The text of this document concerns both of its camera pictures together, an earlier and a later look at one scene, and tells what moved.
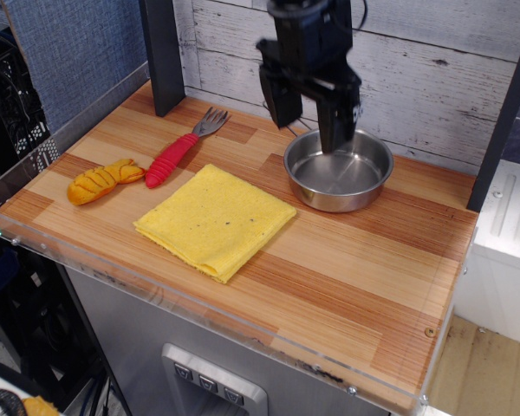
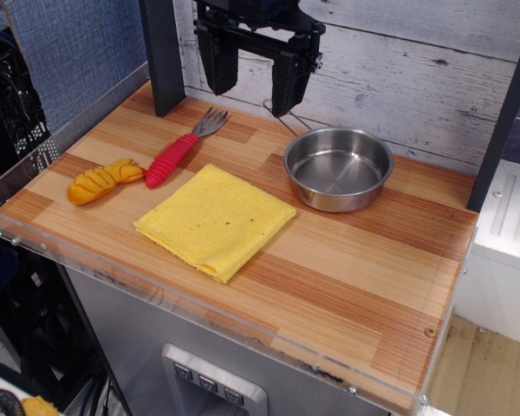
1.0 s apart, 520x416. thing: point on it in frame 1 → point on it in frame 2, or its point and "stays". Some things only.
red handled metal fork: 166,162 stays
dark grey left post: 160,36 stays
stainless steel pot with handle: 348,179 stays
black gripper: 313,41 → 264,26
